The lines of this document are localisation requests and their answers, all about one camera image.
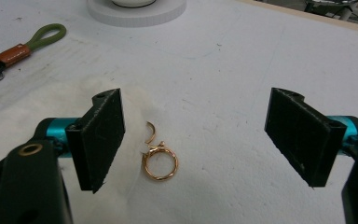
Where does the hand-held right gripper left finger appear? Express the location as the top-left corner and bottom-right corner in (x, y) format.
(34, 88), (126, 194)

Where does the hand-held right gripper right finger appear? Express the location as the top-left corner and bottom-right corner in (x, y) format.
(264, 87), (358, 189)

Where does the gold key ring clasp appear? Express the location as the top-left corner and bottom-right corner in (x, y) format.
(141, 120), (180, 182)

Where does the metal stand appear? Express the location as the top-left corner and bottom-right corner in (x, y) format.
(303, 0), (358, 27)

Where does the white round base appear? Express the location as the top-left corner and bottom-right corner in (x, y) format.
(86, 0), (188, 28)

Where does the green loop leather keychain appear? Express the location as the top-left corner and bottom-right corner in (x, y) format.
(0, 22), (68, 85)

